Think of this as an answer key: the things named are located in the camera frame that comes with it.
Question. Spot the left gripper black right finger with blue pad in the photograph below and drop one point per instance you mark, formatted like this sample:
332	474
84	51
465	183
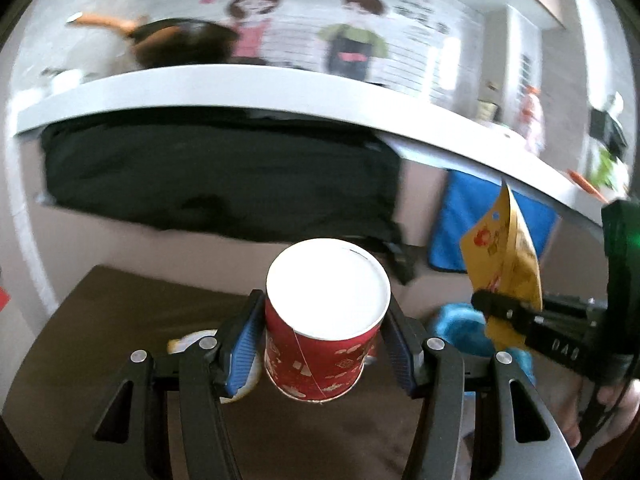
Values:
517	437

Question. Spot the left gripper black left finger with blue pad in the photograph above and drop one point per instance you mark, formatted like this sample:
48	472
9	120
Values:
128	437

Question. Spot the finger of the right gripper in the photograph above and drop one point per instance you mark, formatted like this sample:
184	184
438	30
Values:
573	305
517	313

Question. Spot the yellow foil-lined package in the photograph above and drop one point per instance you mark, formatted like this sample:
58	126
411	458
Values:
500	255

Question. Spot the red paper cup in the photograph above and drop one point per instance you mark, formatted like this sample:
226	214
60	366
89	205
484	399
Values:
326	300

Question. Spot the person hand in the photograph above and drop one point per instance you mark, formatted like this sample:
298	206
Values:
609	413

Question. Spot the white countertop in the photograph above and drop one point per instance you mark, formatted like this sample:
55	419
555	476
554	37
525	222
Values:
422	131

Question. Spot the black cloth bag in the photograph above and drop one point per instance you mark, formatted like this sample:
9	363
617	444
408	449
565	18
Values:
224	172

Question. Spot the black frying pan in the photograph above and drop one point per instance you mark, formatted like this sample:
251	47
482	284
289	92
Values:
167	42

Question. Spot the cartoon wall poster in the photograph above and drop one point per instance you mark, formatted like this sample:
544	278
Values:
428	46

